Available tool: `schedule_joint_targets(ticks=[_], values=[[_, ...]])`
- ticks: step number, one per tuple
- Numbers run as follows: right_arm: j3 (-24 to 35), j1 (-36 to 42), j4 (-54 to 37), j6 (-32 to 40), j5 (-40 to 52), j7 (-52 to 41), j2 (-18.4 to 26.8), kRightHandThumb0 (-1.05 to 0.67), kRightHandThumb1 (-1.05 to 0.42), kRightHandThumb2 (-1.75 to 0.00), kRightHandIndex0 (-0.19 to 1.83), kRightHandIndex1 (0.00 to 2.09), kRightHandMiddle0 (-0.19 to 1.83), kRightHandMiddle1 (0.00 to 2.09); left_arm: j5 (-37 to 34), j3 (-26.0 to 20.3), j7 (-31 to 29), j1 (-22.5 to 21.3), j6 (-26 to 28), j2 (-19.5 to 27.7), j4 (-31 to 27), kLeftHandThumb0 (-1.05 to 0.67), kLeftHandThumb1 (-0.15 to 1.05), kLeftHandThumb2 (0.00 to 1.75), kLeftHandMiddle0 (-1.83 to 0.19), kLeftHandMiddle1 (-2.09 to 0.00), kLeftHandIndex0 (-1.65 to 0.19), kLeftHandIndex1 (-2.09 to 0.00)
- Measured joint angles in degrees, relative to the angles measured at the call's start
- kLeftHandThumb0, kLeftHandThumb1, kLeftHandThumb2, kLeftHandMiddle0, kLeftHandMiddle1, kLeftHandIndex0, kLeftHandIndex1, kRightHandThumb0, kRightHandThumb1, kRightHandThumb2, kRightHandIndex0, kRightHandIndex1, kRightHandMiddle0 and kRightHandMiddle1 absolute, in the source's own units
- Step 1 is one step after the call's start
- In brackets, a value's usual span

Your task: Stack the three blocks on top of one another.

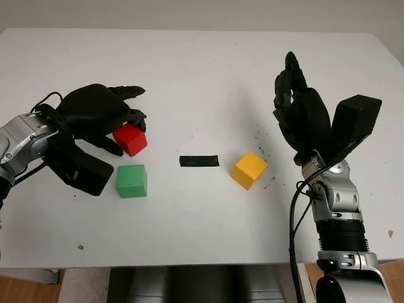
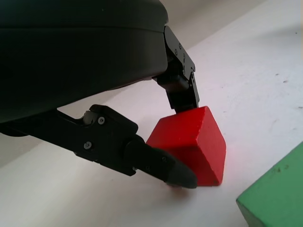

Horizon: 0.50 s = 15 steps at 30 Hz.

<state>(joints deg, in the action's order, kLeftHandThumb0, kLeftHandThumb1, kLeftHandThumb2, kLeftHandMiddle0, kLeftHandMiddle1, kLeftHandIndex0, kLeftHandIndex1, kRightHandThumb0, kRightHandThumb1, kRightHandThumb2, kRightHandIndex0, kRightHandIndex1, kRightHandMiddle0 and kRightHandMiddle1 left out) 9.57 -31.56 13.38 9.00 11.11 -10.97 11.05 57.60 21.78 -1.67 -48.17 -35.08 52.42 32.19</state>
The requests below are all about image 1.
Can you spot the yellow wooden block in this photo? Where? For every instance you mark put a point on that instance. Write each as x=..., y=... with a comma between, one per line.
x=247, y=170

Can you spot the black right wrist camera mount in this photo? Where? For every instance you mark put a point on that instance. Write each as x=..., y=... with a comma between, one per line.
x=356, y=120

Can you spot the beige table leg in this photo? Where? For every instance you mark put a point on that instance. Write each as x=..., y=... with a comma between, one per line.
x=306, y=284
x=83, y=285

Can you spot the red wooden block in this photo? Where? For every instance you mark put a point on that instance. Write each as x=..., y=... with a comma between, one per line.
x=134, y=142

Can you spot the dark grey robot torso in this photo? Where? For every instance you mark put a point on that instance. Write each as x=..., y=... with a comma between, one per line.
x=202, y=284

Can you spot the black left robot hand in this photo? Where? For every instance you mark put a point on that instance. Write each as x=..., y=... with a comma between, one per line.
x=91, y=110

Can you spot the black tape strip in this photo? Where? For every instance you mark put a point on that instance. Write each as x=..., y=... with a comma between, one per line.
x=199, y=161

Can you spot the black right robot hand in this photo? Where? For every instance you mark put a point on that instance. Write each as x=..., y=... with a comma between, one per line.
x=311, y=123

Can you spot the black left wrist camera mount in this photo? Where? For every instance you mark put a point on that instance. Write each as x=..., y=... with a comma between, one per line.
x=85, y=170

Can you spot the green wooden block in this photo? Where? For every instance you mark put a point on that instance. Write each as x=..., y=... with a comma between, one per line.
x=131, y=183

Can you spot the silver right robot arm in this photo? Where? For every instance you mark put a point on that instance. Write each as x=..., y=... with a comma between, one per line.
x=344, y=233

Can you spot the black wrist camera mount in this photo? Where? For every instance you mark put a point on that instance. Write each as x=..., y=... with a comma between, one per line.
x=356, y=120
x=85, y=170

